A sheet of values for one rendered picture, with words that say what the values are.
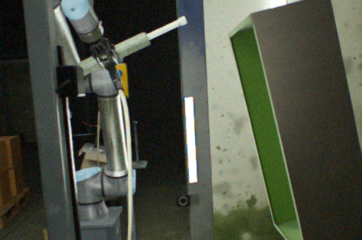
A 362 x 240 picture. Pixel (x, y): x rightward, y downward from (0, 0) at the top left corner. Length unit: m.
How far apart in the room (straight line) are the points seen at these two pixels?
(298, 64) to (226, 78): 1.12
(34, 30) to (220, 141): 2.09
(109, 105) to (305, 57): 0.94
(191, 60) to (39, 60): 1.98
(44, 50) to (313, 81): 1.21
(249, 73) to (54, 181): 1.61
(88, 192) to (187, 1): 1.49
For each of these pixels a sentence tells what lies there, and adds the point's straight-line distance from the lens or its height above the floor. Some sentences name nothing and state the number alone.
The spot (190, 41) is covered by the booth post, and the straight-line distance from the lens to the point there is 2.76.
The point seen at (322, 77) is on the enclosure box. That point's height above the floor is 1.35.
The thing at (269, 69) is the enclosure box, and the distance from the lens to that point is 1.68.
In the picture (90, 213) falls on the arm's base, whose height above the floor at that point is 0.68.
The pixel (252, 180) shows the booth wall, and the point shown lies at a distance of 2.87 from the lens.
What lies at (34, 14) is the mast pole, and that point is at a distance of 0.87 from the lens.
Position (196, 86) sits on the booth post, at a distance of 2.74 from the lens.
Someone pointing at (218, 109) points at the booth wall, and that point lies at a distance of 2.75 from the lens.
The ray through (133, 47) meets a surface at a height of 1.51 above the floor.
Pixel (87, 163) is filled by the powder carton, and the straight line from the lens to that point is 4.34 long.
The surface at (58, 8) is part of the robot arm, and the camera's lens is 1.54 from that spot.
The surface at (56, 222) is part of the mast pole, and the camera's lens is 0.89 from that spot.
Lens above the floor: 1.32
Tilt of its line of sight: 8 degrees down
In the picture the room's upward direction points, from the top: 3 degrees counter-clockwise
